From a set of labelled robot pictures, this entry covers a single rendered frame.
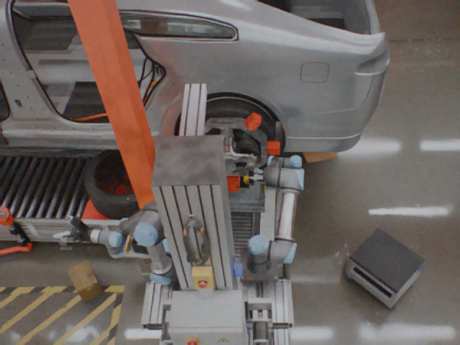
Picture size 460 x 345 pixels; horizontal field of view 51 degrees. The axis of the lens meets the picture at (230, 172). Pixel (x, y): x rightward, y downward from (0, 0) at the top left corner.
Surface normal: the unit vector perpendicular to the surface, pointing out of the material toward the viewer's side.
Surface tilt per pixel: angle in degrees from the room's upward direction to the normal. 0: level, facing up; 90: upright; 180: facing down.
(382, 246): 0
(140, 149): 90
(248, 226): 0
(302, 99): 90
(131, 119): 90
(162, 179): 0
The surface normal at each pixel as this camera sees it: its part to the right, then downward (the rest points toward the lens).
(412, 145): -0.06, -0.65
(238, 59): -0.08, 0.65
